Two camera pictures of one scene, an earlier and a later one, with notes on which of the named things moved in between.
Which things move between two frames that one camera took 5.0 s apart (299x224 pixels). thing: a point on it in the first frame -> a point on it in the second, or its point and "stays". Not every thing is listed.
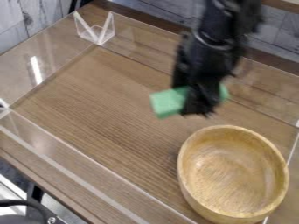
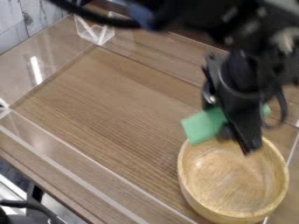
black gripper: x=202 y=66 -> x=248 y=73
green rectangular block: x=168 y=102 -> x=204 y=125
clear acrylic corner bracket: x=94 y=33 stays
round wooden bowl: x=233 y=173 stays
